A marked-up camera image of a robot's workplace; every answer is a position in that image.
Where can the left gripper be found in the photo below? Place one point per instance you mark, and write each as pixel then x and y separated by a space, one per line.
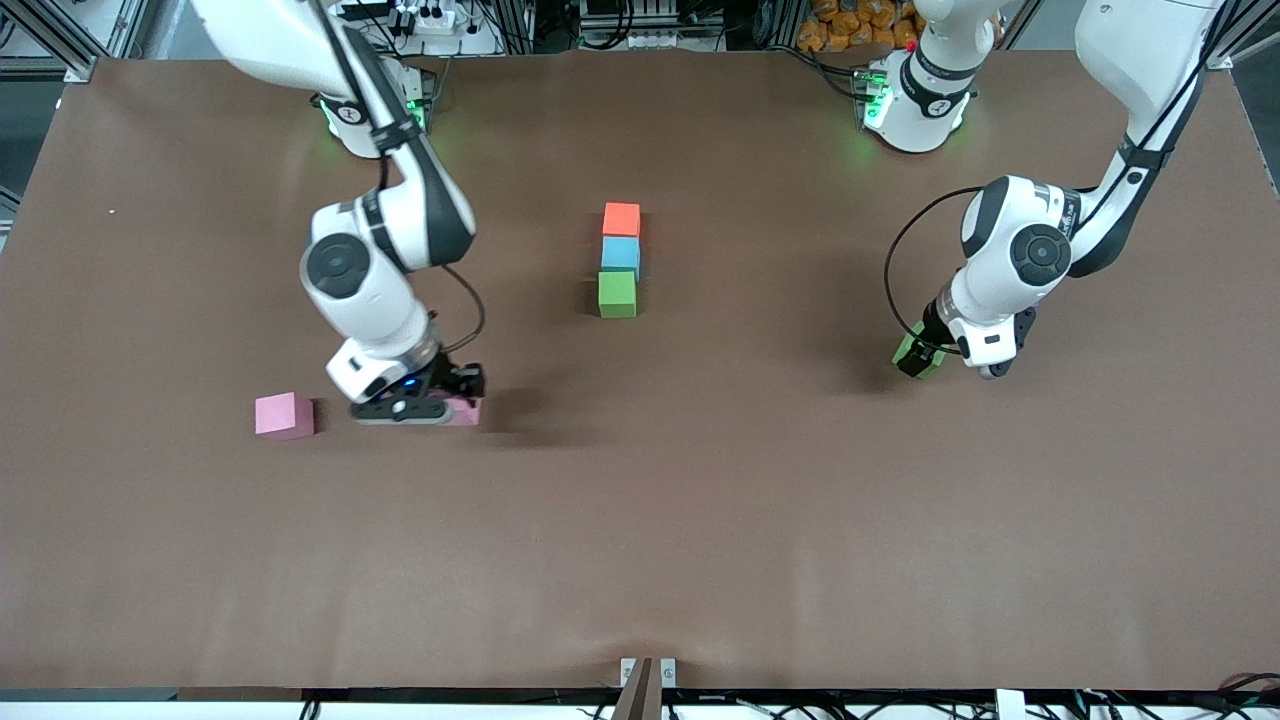
pixel 934 329

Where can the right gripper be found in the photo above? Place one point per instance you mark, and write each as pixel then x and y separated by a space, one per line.
pixel 458 381

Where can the green foam block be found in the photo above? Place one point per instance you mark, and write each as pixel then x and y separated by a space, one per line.
pixel 617 293
pixel 932 366

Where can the pink foam block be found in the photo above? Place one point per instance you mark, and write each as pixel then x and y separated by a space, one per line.
pixel 285 416
pixel 465 414

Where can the light blue foam block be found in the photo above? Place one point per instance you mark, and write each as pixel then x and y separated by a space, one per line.
pixel 620 255

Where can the orange foam block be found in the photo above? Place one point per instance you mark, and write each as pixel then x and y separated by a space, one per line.
pixel 621 219

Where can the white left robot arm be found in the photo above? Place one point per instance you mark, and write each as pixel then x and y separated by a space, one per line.
pixel 1020 250

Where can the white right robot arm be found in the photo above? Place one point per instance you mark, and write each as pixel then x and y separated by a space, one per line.
pixel 350 280

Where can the orange mesh bag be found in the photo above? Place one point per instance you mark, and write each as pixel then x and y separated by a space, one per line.
pixel 850 25

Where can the white power strip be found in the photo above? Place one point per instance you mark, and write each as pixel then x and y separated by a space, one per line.
pixel 435 17

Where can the white tag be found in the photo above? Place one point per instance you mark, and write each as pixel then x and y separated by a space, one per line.
pixel 1010 705

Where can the dark equipment box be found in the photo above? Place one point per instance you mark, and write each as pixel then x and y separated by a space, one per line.
pixel 650 20

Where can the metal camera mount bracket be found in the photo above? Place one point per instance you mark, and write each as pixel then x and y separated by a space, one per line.
pixel 648 685

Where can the aluminium frame profile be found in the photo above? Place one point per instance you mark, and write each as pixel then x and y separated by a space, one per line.
pixel 1250 35
pixel 82 68

